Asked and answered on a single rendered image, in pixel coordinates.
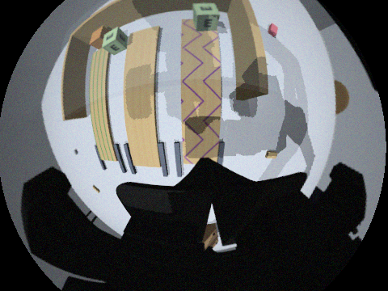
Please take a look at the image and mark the small pink block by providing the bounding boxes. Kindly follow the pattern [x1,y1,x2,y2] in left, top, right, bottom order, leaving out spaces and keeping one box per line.
[268,23,278,36]

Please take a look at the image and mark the tan wooden open-top frame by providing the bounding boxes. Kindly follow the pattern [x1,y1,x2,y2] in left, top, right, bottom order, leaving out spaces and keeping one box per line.
[54,0,277,123]

